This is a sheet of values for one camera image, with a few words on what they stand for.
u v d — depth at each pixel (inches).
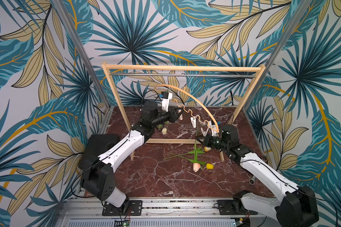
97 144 34.8
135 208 29.1
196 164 28.2
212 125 29.4
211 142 27.1
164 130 34.7
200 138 30.2
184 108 27.1
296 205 15.3
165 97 25.7
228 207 28.8
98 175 16.6
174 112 26.0
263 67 20.3
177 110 28.1
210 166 34.3
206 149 36.1
